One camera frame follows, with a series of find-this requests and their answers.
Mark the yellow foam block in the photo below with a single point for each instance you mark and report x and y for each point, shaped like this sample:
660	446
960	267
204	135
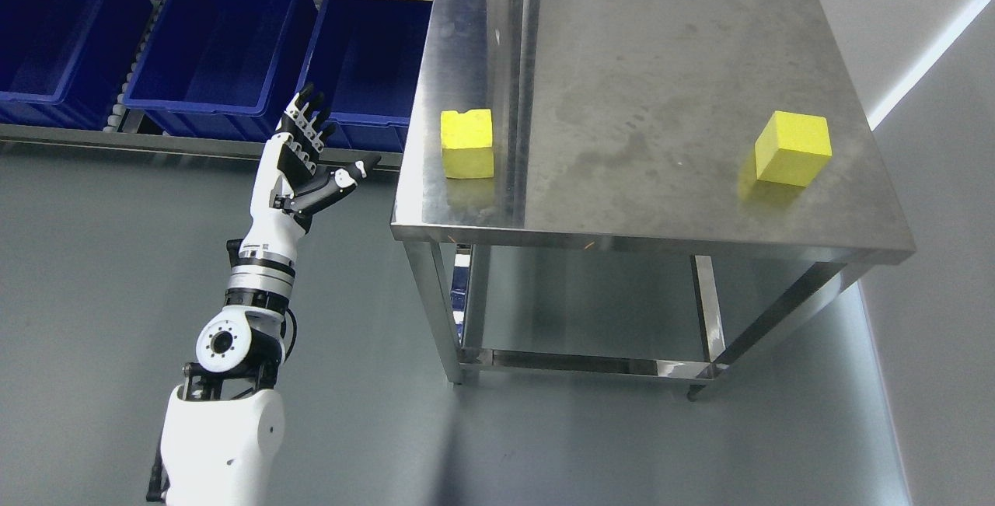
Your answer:
792	149
467	144

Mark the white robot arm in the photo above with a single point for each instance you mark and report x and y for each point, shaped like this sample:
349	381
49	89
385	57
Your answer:
224	424

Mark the stainless steel table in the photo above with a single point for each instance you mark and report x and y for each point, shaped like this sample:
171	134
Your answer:
629	125

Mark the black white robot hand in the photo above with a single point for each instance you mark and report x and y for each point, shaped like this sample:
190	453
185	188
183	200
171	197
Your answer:
290	187

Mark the blue plastic bin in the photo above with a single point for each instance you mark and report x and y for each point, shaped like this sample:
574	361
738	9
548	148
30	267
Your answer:
222	69
63	62
365	56

